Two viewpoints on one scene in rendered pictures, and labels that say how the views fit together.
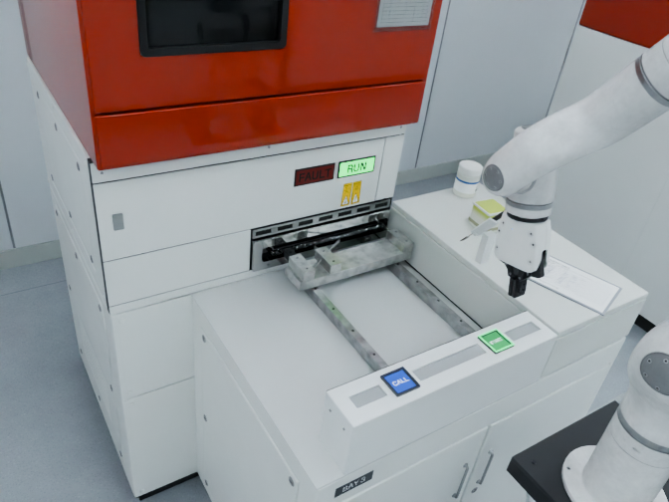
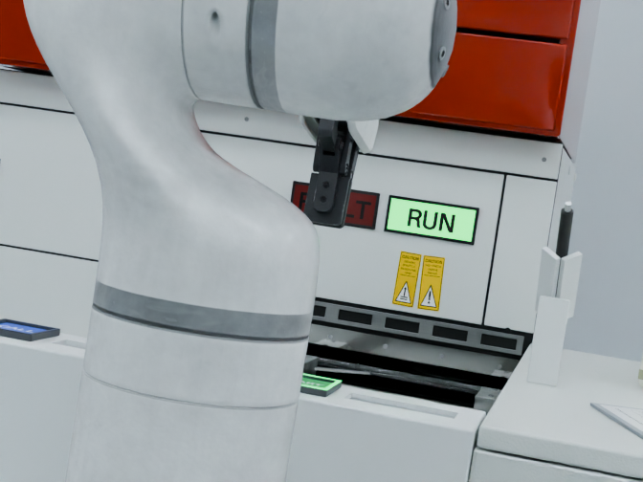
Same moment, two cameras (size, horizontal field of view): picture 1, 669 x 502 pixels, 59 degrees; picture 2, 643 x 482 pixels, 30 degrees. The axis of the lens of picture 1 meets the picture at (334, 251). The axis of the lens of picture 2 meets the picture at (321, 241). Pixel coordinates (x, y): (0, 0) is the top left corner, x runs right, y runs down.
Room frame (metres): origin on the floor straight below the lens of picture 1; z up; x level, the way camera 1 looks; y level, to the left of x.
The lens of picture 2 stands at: (0.33, -1.12, 1.13)
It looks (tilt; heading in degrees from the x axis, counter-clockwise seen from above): 3 degrees down; 50
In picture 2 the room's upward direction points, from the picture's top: 8 degrees clockwise
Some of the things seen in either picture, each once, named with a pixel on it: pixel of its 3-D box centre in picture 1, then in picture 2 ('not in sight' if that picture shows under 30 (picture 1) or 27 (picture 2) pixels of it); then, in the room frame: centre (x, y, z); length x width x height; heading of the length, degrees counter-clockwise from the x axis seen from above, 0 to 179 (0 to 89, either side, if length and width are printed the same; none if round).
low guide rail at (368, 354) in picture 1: (341, 324); not in sight; (1.11, -0.04, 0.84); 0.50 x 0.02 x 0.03; 37
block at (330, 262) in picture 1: (328, 260); (296, 368); (1.28, 0.01, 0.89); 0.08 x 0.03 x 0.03; 37
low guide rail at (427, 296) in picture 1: (426, 295); not in sight; (1.27, -0.26, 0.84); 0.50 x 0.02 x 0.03; 37
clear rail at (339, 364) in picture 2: (331, 238); (357, 367); (1.39, 0.02, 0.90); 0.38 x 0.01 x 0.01; 127
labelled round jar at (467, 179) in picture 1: (467, 179); not in sight; (1.63, -0.37, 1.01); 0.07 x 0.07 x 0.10
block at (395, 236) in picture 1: (400, 240); (491, 404); (1.43, -0.18, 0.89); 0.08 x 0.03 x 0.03; 37
